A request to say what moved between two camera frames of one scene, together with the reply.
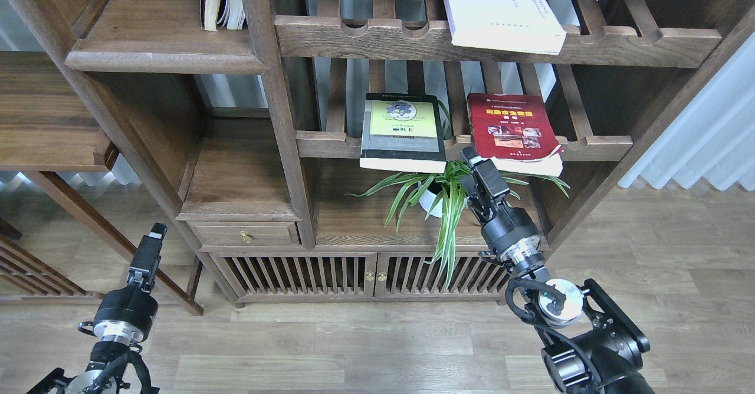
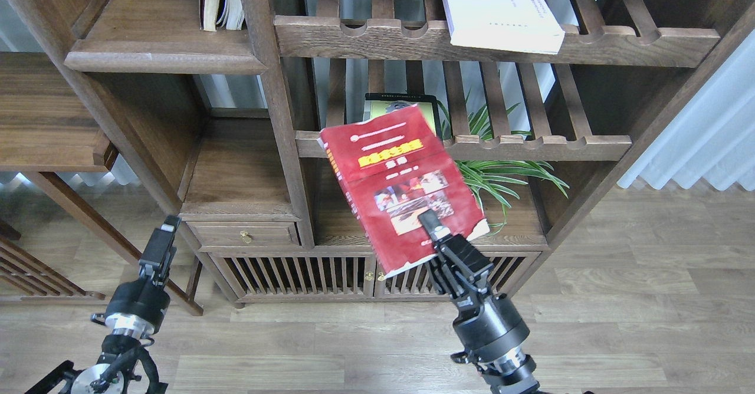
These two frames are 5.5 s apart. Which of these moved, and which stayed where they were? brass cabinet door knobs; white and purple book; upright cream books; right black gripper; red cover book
Moved: right black gripper; red cover book
Stayed: white and purple book; upright cream books; brass cabinet door knobs
